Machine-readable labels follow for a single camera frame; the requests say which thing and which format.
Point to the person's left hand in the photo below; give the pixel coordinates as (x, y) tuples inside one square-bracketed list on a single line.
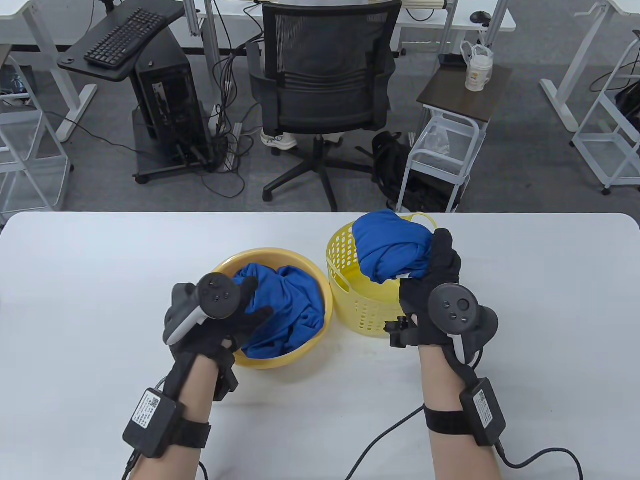
[(225, 335)]

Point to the person's right hand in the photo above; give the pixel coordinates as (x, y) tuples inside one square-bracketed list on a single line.
[(442, 265)]

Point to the blue t-shirt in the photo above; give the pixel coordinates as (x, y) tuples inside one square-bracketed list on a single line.
[(290, 310), (390, 245)]

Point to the person's left forearm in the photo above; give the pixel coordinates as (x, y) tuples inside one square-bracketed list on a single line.
[(200, 400)]

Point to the person's right forearm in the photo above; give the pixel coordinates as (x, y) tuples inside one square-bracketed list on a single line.
[(440, 385)]

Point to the grey and black controller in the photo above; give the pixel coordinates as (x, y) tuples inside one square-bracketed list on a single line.
[(216, 296), (452, 307)]

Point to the yellow plastic basin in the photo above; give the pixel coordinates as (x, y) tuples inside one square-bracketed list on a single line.
[(280, 362)]

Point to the yellow perforated basket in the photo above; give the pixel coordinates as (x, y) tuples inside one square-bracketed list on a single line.
[(345, 312)]

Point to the black sensor box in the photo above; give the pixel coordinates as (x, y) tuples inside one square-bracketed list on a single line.
[(482, 410), (150, 422)]

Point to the black backpack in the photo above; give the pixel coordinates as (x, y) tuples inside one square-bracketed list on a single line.
[(390, 160)]

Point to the clear plastic bag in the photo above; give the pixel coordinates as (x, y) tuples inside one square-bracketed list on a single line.
[(436, 139)]

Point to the white cart with brown top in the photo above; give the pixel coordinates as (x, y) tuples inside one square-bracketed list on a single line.
[(460, 100)]

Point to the white power strip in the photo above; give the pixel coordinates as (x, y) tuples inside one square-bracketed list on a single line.
[(232, 150)]

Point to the black wheeled cart base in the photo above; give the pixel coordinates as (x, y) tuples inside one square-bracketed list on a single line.
[(150, 162)]

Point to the white jar in plastic bag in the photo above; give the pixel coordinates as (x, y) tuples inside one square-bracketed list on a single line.
[(477, 75)]

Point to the black mesh office chair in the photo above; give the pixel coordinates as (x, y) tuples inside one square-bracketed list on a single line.
[(325, 100)]

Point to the black computer tower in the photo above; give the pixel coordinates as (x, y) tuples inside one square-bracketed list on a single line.
[(170, 100)]

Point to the long white desk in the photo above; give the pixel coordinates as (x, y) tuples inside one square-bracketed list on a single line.
[(430, 20)]

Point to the black bag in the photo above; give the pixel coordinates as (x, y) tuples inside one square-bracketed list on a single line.
[(629, 105)]

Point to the black computer mouse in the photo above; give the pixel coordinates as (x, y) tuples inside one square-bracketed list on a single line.
[(481, 17)]

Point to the black keyboard tray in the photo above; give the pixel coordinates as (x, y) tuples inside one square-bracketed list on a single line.
[(80, 65)]

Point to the black keyboard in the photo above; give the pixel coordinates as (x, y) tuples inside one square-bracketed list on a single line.
[(125, 37)]

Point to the small monitor on stand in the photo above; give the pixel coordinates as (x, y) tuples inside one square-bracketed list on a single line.
[(109, 4)]

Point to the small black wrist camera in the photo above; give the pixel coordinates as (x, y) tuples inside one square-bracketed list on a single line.
[(397, 332), (226, 380)]

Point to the silver aluminium frame post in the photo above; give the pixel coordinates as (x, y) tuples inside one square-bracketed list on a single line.
[(191, 17), (211, 45)]

